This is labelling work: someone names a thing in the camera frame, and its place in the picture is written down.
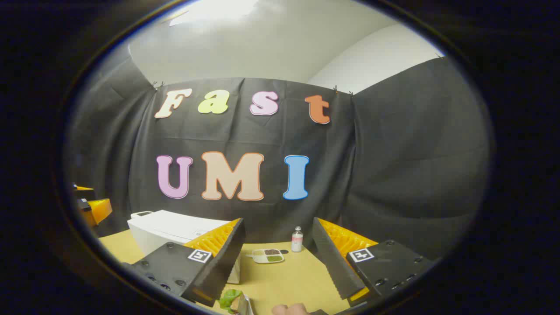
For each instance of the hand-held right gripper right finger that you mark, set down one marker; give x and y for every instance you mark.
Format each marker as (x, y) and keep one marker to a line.
(334, 267)

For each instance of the white microwave oven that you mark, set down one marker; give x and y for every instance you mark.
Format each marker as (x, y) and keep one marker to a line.
(162, 228)

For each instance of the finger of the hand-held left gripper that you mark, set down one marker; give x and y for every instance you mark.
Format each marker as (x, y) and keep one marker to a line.
(99, 211)
(83, 190)

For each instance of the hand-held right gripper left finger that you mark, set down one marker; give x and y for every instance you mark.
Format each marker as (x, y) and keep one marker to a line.
(221, 262)

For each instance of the black backdrop cloth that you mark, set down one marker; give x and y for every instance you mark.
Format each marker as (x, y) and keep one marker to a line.
(393, 175)

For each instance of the lettuce sandwich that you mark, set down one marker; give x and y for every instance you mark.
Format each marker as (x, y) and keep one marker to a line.
(229, 298)

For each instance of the white food tray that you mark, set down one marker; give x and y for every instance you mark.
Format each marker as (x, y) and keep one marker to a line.
(249, 306)

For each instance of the white divided dish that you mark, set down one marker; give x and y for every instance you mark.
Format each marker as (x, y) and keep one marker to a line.
(267, 256)

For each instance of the small clear bottle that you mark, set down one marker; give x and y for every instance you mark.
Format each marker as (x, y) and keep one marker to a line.
(297, 241)

